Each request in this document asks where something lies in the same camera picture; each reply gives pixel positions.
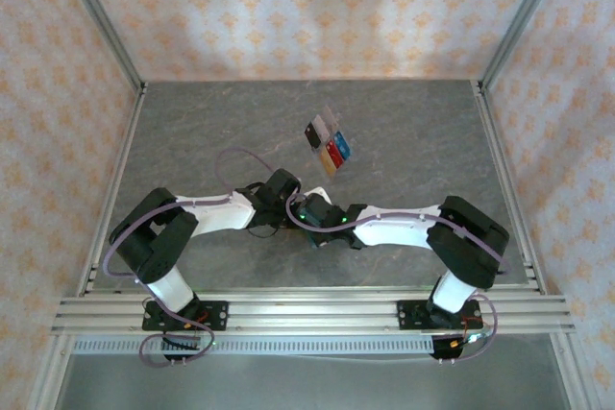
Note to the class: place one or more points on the aluminium mounting rail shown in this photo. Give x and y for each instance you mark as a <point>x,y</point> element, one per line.
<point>312,314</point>

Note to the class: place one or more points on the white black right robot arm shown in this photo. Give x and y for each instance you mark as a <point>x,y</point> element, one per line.
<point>394,232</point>

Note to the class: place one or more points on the clear acrylic card stand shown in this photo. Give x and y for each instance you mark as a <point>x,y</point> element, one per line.
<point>341,124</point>

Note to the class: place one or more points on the yellow credit card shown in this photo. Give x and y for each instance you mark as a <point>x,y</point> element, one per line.
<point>327,164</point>

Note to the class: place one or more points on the aluminium frame post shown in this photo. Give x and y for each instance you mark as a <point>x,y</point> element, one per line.
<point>103,21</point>
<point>521,21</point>

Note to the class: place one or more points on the black credit card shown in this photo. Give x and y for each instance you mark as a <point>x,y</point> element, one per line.
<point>312,135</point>

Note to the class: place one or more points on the aluminium frame leg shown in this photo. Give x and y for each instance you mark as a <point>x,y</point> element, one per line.
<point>569,371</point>
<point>52,371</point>

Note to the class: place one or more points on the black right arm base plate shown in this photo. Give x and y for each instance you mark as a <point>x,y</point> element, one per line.
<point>408,316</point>

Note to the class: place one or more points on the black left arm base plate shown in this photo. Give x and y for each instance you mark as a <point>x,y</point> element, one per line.
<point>216,316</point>

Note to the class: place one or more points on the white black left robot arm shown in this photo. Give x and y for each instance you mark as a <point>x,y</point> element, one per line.
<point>216,218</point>

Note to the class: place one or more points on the blue credit card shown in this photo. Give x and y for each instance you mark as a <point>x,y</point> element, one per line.
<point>342,143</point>

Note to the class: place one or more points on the red credit card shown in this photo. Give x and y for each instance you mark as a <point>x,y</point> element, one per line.
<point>332,148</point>

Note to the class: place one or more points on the aluminium table side rail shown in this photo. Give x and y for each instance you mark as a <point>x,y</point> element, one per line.
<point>114,189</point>
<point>507,189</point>

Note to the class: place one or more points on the grey white credit card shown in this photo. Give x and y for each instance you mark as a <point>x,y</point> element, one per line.
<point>323,126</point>

